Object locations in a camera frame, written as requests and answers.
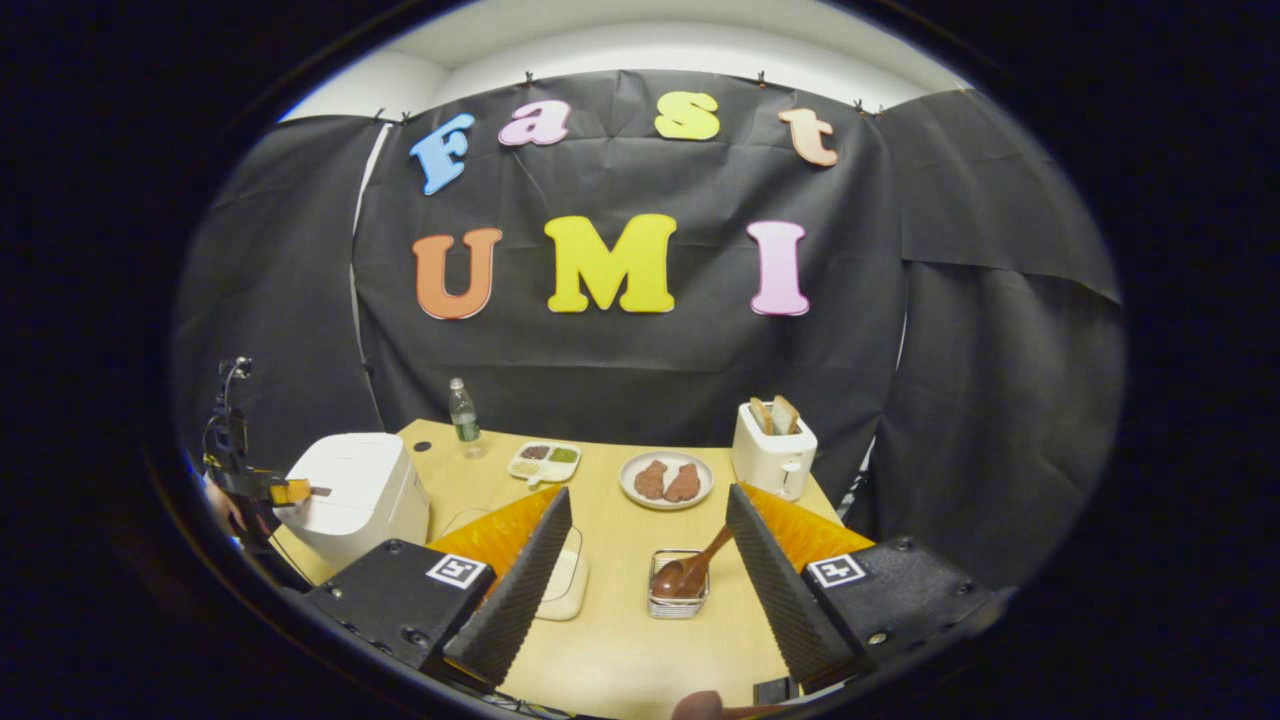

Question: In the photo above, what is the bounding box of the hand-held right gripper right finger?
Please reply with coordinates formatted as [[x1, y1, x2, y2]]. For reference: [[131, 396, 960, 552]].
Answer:
[[726, 484, 1006, 693]]

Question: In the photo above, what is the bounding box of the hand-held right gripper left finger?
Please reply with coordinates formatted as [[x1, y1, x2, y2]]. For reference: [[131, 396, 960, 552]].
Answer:
[[300, 487, 574, 691]]

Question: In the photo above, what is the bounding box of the white rice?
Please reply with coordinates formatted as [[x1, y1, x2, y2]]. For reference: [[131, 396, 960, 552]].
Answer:
[[540, 548, 581, 606]]

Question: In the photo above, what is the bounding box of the white rice cooker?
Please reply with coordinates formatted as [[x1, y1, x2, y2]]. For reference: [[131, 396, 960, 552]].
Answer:
[[272, 432, 431, 571]]

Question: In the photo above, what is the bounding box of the wooden spoon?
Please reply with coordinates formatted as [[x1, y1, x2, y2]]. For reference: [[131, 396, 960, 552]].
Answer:
[[650, 524, 734, 600]]

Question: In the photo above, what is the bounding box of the clear plastic container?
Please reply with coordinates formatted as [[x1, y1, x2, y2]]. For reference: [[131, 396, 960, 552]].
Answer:
[[440, 508, 590, 622]]

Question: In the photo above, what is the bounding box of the white divided condiment dish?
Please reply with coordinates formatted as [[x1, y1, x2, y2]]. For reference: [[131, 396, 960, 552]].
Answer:
[[507, 441, 582, 489]]

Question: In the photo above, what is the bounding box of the white toaster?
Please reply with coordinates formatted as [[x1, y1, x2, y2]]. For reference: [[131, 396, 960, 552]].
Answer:
[[731, 401, 819, 502]]

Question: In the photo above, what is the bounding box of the round white plate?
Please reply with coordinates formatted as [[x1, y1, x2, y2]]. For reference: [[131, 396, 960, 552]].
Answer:
[[619, 451, 715, 511]]

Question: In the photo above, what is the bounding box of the clear plastic water bottle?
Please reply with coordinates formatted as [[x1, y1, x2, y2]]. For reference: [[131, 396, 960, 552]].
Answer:
[[448, 377, 487, 460]]

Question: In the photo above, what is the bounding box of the black backdrop cloth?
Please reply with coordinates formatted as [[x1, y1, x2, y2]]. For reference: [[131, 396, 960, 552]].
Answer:
[[170, 70, 1126, 591]]

